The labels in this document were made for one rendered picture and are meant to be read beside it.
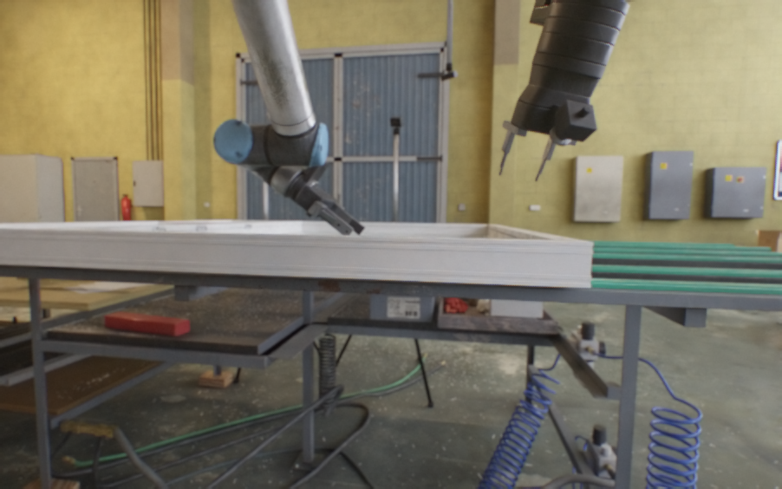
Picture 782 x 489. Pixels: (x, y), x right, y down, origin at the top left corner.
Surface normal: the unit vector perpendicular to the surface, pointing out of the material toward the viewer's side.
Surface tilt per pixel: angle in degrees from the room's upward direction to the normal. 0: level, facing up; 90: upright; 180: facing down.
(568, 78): 122
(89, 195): 90
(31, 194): 90
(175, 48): 90
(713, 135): 90
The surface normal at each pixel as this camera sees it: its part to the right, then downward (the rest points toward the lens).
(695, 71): -0.15, 0.07
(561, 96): 0.11, 0.42
